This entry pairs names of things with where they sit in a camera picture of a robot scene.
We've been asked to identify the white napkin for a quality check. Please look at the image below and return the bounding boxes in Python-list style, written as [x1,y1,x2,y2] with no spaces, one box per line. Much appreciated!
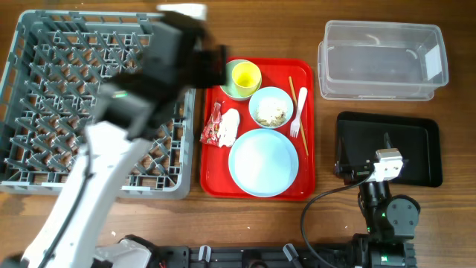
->
[217,109,240,147]

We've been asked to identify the red snack wrapper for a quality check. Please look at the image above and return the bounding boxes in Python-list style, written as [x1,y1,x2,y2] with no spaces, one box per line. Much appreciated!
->
[200,102,222,146]

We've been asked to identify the light blue bowl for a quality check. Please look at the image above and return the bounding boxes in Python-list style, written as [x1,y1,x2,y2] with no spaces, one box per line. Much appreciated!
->
[248,86,294,129]

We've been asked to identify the light blue plate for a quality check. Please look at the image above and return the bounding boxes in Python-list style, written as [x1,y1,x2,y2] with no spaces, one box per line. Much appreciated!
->
[228,129,299,198]

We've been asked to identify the rice food scraps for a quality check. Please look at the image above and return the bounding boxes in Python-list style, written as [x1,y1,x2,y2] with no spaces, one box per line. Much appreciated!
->
[255,97,288,127]

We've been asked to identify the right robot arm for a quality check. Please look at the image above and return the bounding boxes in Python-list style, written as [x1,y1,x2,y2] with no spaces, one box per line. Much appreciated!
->
[335,134,421,268]

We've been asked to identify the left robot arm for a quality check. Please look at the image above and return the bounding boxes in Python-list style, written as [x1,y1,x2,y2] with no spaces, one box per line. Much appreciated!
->
[1,4,227,267]

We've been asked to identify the black waste tray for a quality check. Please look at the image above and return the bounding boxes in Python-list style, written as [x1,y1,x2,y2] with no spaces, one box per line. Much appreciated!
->
[336,111,443,188]

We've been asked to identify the grey dishwasher rack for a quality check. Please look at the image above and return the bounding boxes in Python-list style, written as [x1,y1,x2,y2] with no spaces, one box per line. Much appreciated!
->
[0,10,197,201]

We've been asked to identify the light green bowl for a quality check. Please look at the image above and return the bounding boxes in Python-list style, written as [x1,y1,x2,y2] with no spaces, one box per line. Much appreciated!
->
[221,60,252,101]

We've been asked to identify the yellow plastic cup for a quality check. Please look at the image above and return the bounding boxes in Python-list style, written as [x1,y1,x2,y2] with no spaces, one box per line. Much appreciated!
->
[231,61,262,97]

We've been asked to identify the white plastic fork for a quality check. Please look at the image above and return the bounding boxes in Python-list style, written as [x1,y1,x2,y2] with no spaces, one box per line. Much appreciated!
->
[290,87,308,138]

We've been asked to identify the wooden chopstick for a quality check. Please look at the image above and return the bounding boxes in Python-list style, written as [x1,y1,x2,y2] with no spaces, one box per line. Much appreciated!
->
[289,76,309,156]

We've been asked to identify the clear plastic bin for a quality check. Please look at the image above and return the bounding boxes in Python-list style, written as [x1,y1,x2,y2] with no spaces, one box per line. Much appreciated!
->
[318,20,449,101]

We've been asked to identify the red serving tray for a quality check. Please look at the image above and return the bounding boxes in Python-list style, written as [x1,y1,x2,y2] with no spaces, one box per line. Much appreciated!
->
[199,56,317,202]

